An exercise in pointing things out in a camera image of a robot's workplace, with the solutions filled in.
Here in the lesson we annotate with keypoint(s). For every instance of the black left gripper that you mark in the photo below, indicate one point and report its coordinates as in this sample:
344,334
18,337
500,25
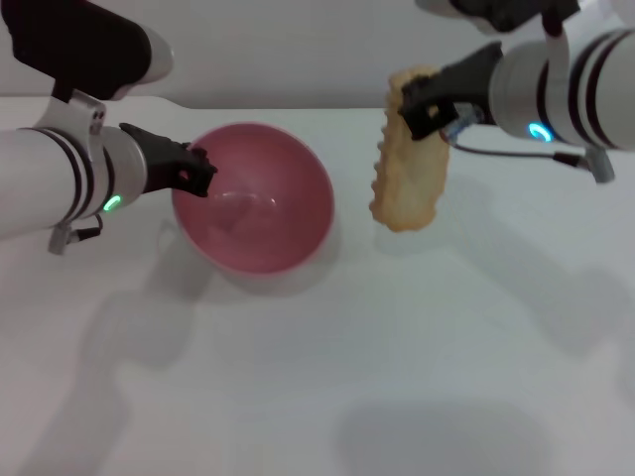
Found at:
154,158

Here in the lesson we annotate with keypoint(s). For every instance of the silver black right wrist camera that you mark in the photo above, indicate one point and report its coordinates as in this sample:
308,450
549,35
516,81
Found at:
496,12

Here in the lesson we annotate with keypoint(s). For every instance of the golden ridged bread loaf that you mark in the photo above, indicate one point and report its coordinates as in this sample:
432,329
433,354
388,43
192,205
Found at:
412,178

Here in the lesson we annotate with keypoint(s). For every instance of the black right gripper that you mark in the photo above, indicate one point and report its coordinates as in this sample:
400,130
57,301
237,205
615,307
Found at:
471,74

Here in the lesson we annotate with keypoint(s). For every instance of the silver left camera bracket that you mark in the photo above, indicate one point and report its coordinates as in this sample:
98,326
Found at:
69,116

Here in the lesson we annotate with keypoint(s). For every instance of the pink plastic bowl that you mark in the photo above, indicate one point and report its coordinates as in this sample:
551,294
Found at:
278,213

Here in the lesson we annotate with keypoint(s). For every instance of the silver camera bracket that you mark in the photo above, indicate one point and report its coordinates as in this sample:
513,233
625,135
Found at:
556,44
69,116

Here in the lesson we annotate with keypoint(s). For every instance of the silver right camera bracket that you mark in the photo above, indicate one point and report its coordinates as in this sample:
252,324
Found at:
556,44

